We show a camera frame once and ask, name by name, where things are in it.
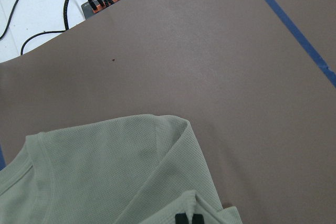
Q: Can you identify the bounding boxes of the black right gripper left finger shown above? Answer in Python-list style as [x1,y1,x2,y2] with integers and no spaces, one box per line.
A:
[175,213,188,224]

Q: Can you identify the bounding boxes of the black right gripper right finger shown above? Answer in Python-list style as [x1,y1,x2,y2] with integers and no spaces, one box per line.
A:
[192,214,204,224]

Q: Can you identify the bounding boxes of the olive green long-sleeve shirt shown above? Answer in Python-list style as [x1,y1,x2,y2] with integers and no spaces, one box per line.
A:
[1,114,241,223]

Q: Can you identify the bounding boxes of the black cable hub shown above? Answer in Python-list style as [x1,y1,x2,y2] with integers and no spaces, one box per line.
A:
[80,0,132,20]

